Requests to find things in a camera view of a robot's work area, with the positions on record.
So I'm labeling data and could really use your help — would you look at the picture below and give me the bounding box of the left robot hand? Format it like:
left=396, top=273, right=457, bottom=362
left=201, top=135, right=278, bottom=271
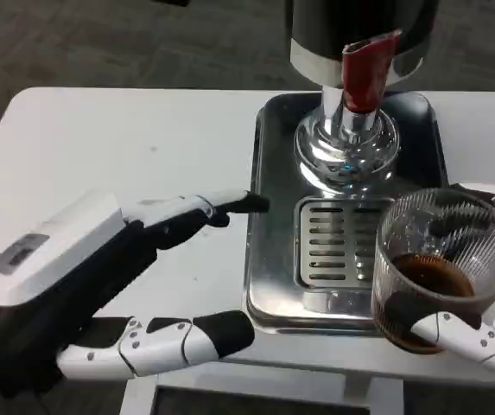
left=0, top=188, right=272, bottom=399

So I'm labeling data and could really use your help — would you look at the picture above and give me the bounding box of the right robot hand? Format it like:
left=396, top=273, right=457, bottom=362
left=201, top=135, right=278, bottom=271
left=383, top=182, right=495, bottom=384

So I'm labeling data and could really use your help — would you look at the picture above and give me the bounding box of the clear ribbed glass cup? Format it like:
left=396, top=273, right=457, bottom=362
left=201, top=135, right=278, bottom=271
left=371, top=188, right=495, bottom=355

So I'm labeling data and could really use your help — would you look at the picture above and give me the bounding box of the steel drip tray with grid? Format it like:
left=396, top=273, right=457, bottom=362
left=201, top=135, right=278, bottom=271
left=294, top=196, right=397, bottom=291

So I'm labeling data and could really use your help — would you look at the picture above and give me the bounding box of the large steel tray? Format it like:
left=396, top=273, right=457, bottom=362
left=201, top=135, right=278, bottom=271
left=243, top=91, right=451, bottom=336

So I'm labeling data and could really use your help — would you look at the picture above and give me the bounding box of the black and chrome drink dispenser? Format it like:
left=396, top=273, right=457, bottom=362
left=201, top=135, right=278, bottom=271
left=282, top=0, right=441, bottom=199

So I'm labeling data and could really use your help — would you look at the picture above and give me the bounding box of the red tap handle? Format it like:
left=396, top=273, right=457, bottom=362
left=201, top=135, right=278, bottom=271
left=341, top=29, right=403, bottom=114

